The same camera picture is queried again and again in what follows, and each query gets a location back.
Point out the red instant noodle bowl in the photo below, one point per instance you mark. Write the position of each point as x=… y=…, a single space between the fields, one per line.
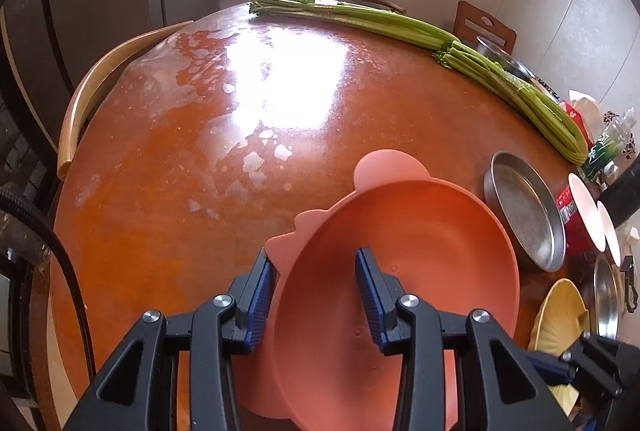
x=581 y=219

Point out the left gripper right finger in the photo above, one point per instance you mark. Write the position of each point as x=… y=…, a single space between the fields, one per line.
x=497 y=387

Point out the far celery bunch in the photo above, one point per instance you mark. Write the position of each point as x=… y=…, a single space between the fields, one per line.
x=376 y=21

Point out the shallow steel pan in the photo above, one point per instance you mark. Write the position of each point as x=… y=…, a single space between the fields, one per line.
x=521 y=200

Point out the large steel bowl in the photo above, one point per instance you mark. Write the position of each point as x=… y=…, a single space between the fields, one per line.
x=600 y=293

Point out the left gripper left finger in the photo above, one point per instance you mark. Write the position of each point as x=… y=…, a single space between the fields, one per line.
x=136 y=389

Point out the celery bunch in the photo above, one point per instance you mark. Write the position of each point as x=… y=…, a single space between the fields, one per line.
x=376 y=21
x=545 y=114

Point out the green liquid plastic bottle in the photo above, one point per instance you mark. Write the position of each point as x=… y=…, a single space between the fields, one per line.
x=615 y=137

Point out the curved wooden chair back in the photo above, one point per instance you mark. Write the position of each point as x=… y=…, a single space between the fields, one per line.
x=96 y=84

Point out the black thermos bottle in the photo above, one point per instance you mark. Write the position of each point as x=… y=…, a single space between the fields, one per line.
x=622 y=197

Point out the near celery bunch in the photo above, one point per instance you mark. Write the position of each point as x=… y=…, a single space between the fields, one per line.
x=545 y=114

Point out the red snack package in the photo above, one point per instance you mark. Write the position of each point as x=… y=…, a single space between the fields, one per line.
x=577 y=118

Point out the white plastic bag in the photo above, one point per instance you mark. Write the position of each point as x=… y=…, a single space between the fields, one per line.
x=590 y=111

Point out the far steel basin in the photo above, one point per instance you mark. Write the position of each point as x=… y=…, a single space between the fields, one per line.
x=494 y=53

